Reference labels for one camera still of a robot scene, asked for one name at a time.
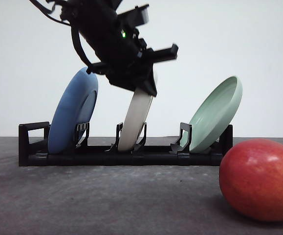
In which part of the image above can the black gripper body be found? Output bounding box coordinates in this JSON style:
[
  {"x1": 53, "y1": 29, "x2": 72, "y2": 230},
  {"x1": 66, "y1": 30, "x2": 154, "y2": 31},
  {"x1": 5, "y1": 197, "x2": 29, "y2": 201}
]
[{"x1": 87, "y1": 4, "x2": 179, "y2": 85}]

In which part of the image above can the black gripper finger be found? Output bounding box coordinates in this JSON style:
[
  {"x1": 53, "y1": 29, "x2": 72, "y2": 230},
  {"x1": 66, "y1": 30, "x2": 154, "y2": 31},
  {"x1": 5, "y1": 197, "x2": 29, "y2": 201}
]
[{"x1": 112, "y1": 65, "x2": 157, "y2": 97}]

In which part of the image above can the white plate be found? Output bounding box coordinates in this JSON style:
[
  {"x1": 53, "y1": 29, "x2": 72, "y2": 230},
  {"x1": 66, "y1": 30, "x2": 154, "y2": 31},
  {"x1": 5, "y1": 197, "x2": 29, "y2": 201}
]
[{"x1": 118, "y1": 87, "x2": 154, "y2": 151}]

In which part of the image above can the red pomegranate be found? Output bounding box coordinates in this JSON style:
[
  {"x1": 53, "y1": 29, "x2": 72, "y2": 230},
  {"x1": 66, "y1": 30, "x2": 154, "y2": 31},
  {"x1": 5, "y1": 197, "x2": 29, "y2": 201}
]
[{"x1": 219, "y1": 139, "x2": 283, "y2": 221}]

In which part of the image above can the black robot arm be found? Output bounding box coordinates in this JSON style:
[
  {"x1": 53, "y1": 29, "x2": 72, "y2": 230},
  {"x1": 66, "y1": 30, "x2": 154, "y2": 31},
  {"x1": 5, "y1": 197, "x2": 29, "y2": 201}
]
[{"x1": 60, "y1": 0, "x2": 178, "y2": 96}]

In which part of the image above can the blue plate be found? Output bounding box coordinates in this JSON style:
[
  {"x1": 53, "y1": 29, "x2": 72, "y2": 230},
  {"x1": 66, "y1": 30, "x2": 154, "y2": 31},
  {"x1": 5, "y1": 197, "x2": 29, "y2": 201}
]
[{"x1": 48, "y1": 67, "x2": 98, "y2": 154}]

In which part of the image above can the green plate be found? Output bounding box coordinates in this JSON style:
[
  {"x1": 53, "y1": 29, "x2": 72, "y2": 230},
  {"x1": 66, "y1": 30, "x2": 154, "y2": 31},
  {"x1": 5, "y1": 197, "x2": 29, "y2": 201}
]
[{"x1": 181, "y1": 76, "x2": 243, "y2": 152}]

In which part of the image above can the black plastic dish rack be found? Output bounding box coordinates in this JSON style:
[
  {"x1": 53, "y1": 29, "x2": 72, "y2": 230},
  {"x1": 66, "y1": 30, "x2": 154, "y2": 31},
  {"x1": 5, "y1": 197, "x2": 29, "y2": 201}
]
[{"x1": 19, "y1": 121, "x2": 234, "y2": 167}]

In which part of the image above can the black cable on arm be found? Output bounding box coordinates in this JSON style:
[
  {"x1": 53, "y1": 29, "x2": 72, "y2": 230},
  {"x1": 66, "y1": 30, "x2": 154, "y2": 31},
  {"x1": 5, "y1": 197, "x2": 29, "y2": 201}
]
[{"x1": 29, "y1": 0, "x2": 102, "y2": 69}]

